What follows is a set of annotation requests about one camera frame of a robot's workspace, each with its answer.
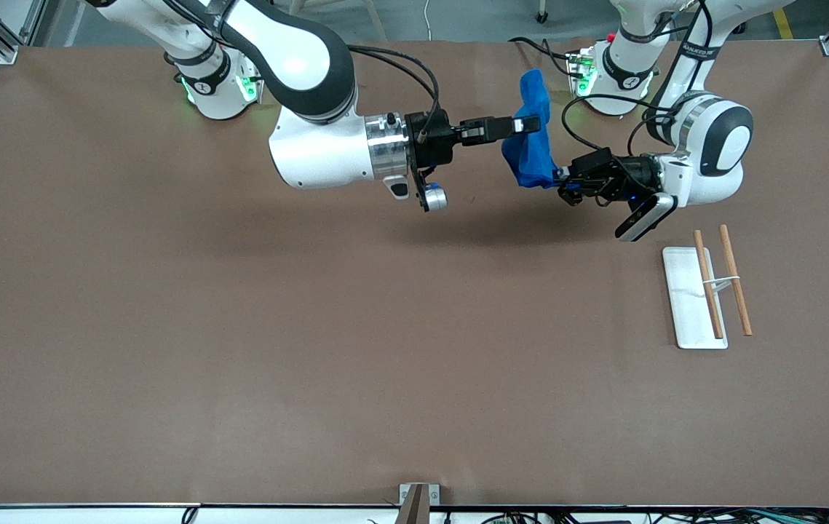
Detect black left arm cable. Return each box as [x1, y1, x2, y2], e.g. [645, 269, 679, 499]
[562, 0, 715, 155]

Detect white rack with wooden bars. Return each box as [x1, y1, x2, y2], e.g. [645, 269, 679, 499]
[662, 224, 754, 350]

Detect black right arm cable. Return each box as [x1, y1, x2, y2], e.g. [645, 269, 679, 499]
[347, 44, 442, 140]

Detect blue microfibre towel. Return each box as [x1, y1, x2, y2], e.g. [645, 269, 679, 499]
[501, 68, 560, 191]

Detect black base cable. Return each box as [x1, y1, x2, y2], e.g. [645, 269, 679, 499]
[225, 44, 269, 103]
[508, 36, 584, 78]

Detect black left base cable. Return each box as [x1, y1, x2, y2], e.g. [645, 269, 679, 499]
[508, 36, 584, 78]

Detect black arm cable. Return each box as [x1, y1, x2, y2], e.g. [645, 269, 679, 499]
[562, 0, 715, 155]
[347, 44, 442, 140]

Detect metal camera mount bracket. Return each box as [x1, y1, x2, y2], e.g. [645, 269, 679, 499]
[394, 483, 441, 524]

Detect black right base cable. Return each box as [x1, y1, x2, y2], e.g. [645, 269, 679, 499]
[225, 44, 269, 103]

